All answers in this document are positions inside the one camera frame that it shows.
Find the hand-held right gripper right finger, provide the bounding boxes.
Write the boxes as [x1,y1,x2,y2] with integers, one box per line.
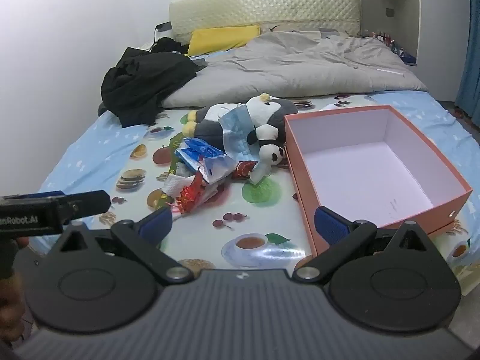
[292,206,437,283]

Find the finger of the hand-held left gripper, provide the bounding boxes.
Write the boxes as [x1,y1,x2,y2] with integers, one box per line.
[59,190,112,221]

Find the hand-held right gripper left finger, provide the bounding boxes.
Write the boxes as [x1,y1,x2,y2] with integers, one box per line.
[45,207,194,286]

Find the red foil wrapper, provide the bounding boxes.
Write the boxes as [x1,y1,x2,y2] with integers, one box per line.
[175,172,206,212]

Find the white textured cloth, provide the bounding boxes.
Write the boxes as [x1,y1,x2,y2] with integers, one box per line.
[165,170,197,196]

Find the pink cardboard box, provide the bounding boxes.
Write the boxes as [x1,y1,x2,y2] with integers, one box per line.
[284,106,474,257]

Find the blue tissue pack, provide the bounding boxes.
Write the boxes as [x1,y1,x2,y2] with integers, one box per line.
[175,137,236,185]

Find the grey fuzzy plush piece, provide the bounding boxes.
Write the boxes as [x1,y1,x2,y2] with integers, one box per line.
[249,161,271,185]

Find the small panda plush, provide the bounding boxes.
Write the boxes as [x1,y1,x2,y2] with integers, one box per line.
[247,124,289,167]

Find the blue face mask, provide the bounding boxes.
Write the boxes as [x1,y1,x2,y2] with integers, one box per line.
[217,106,259,154]

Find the person's left hand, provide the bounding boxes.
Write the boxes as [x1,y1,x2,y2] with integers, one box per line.
[0,237,30,343]

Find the fruit print bed sheet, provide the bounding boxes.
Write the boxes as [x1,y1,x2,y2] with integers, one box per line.
[28,92,480,297]

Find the green fabric massage hammer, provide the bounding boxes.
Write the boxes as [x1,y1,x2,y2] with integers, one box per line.
[157,133,188,212]

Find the grey white penguin plush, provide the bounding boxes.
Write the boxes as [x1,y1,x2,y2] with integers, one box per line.
[183,94,299,147]

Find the black clothing pile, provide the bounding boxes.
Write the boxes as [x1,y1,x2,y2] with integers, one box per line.
[98,47,207,127]

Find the grey duvet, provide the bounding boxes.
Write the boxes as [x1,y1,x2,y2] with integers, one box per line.
[162,30,429,109]

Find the small black cloth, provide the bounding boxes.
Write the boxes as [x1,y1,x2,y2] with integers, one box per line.
[150,37,190,56]

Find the yellow pillow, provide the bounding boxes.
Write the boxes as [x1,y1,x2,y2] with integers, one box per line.
[187,24,261,56]

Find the row of small bottles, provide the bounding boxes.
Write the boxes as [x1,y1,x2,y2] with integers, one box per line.
[369,29,417,64]

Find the pale patterned pillow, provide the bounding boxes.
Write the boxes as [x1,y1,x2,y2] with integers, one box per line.
[259,22,361,40]

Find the blue curtain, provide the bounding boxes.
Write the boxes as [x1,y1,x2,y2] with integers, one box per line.
[454,0,480,115]

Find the white cabinet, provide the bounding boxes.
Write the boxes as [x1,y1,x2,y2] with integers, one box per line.
[358,0,471,102]

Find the cream quilted headboard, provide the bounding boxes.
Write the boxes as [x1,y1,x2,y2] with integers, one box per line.
[169,0,361,42]

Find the black charger with cable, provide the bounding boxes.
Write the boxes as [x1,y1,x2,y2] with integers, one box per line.
[151,22,173,51]

